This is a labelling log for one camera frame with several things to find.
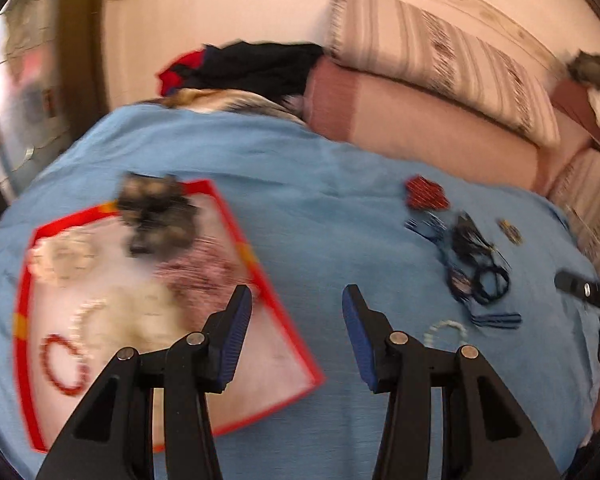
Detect red bead bracelet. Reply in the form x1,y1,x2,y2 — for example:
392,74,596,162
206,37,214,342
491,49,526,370
40,332,93,397

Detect white pearl bracelet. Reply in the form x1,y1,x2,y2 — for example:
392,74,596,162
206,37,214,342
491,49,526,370
68,298,109,356

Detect cream dotted scrunchie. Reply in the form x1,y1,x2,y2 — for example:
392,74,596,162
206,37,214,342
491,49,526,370
79,282,188,358

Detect red jewelry box tray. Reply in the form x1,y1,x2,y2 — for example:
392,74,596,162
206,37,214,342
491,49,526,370
14,180,324,452

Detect red plaid scrunchie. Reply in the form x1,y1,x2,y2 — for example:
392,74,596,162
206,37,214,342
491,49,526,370
154,237,242,332

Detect white black-dotted scrunchie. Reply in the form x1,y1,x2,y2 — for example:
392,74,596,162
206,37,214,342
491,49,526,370
27,228,98,286

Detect dark grey sheer scrunchie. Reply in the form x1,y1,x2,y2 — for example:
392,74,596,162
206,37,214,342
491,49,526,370
116,171,198,260

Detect striped floral pillow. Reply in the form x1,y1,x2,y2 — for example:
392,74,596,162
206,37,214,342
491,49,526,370
548,148,600,277
326,0,560,148

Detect blue towel blanket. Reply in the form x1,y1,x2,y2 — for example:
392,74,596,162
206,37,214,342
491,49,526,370
0,105,600,479

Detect black hair claw clip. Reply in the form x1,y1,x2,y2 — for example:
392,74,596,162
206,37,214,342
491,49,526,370
452,211,494,266

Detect red dotted hair bow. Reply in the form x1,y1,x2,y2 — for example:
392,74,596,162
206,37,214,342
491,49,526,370
404,176,450,210

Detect pink quilted bolster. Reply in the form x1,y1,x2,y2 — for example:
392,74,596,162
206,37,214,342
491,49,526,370
303,58,592,196

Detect gold patterned scarf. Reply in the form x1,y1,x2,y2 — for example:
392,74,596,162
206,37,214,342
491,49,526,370
148,88,303,125

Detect wooden glass door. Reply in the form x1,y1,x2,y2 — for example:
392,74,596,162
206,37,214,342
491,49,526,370
0,0,109,208

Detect black and red clothes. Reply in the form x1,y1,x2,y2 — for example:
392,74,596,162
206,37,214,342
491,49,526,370
157,41,324,102

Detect pale green bead bracelet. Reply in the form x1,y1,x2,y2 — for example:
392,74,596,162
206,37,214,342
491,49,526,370
424,318,470,348

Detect blue striped strap watch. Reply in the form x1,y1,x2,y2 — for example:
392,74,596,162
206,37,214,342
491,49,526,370
405,212,522,330

